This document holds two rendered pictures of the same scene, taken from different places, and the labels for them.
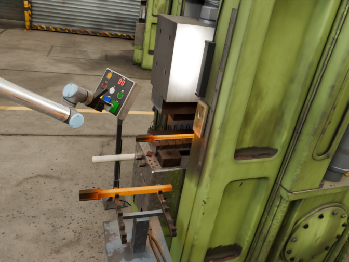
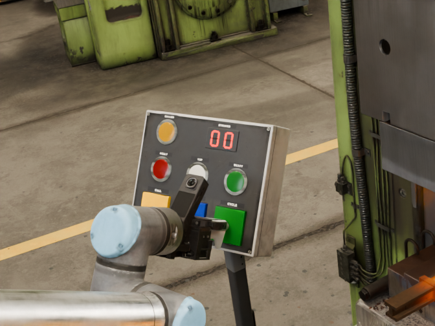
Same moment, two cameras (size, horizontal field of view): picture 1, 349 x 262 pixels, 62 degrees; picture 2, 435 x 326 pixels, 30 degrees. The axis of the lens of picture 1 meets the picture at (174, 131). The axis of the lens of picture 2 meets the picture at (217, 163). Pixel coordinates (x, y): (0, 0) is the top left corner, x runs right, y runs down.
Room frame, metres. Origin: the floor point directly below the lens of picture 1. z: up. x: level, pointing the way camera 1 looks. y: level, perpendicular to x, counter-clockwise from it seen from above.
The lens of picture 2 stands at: (0.37, 0.54, 1.87)
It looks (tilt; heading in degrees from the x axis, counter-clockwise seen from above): 25 degrees down; 357
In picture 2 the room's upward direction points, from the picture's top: 9 degrees counter-clockwise
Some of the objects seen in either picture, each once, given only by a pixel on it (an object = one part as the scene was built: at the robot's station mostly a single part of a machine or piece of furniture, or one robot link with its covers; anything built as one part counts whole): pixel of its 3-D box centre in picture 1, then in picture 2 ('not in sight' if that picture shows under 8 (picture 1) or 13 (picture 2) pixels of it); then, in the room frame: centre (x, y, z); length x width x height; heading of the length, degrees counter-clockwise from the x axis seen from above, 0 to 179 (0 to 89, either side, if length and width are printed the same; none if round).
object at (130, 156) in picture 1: (122, 157); not in sight; (1.83, 0.36, 0.62); 0.44 x 0.05 x 0.05; 115
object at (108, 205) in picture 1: (114, 197); not in sight; (2.03, 0.44, 0.05); 0.22 x 0.22 x 0.09; 25
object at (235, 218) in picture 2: (114, 107); (229, 226); (1.87, 0.45, 1.01); 0.07 x 0.05 x 0.07; 50
